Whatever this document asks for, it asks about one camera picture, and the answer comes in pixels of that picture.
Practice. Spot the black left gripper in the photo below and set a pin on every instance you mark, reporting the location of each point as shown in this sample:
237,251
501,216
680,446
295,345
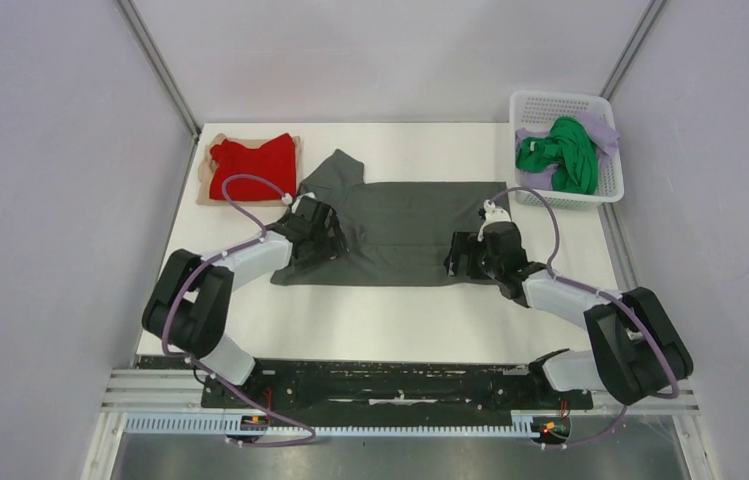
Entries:
334,248

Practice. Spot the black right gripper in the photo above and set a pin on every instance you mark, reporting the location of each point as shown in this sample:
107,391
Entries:
465,244

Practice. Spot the grey t shirt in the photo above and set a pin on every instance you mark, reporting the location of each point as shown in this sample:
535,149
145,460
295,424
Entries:
398,233

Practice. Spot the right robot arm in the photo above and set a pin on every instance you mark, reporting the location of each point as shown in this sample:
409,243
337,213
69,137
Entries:
635,351

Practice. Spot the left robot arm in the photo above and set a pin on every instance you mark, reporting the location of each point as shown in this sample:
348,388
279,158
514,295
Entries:
188,307

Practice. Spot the red folded t shirt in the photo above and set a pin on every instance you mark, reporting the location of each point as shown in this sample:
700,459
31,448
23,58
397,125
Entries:
274,160

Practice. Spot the white plastic laundry basket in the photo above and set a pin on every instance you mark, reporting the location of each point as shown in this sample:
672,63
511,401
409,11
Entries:
536,111

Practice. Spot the green t shirt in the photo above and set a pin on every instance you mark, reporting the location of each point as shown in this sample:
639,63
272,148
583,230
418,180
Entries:
568,151

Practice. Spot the beige folded t shirt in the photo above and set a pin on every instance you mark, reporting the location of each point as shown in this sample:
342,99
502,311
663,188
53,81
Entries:
205,169

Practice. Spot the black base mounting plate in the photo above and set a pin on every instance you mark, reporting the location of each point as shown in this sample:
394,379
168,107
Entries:
388,394

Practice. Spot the lilac t shirt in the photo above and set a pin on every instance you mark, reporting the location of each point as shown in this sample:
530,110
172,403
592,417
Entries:
603,137

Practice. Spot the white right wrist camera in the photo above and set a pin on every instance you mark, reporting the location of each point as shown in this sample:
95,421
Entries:
492,214

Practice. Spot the white slotted cable duct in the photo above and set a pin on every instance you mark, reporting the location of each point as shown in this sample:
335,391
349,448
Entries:
248,424

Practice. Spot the aluminium frame rails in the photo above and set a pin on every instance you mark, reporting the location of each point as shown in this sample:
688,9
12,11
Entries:
208,386

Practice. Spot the left aluminium corner post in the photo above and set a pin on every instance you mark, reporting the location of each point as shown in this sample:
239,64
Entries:
159,66

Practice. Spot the aluminium corner post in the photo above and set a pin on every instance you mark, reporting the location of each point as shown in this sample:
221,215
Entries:
159,66
632,48

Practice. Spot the right aluminium corner post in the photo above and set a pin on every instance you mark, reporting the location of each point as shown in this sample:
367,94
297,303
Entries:
632,48

